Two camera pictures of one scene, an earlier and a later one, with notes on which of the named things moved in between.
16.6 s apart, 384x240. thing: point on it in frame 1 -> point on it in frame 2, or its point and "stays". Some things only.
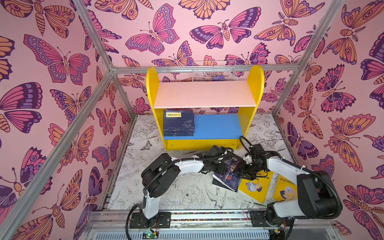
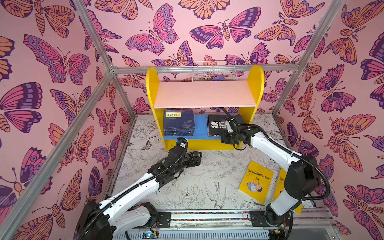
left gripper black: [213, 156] -> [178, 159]
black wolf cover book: [215, 181] -> [216, 124]
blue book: [179, 129] stays
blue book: [179, 119] stays
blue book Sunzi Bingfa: [178, 135] stays
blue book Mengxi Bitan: [179, 131] stays
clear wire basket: [214, 71] stays
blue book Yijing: [179, 133] stays
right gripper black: [252, 167] -> [229, 137]
